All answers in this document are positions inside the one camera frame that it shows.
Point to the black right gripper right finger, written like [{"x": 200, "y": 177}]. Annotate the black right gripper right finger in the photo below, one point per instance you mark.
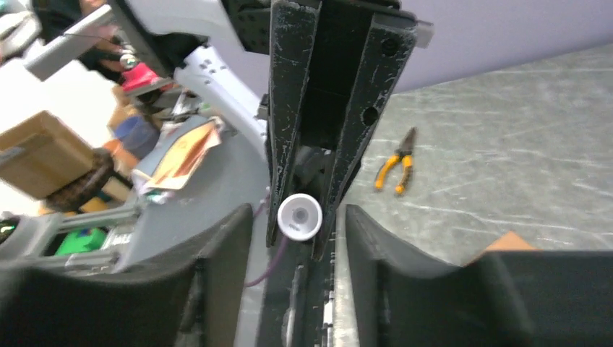
[{"x": 406, "y": 297}]

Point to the brown paper envelope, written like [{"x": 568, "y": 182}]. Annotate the brown paper envelope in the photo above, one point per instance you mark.
[{"x": 507, "y": 242}]

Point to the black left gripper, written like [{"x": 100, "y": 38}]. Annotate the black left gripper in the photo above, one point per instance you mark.
[{"x": 333, "y": 67}]

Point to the yellow handled pliers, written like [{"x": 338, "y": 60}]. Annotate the yellow handled pliers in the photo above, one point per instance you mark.
[{"x": 403, "y": 156}]

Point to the green box under table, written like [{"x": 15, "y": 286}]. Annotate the green box under table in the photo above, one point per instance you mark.
[{"x": 83, "y": 240}]

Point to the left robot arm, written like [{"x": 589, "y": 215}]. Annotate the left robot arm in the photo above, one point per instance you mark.
[{"x": 175, "y": 39}]

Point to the brown cardboard box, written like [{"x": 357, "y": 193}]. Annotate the brown cardboard box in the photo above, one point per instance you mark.
[{"x": 41, "y": 155}]

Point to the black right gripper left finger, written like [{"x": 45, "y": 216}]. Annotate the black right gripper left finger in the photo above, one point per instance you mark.
[{"x": 188, "y": 295}]

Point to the green white glue stick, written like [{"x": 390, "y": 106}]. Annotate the green white glue stick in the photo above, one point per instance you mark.
[{"x": 299, "y": 217}]

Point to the stack of papers and folders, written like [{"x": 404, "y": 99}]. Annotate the stack of papers and folders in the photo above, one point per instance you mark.
[{"x": 175, "y": 158}]

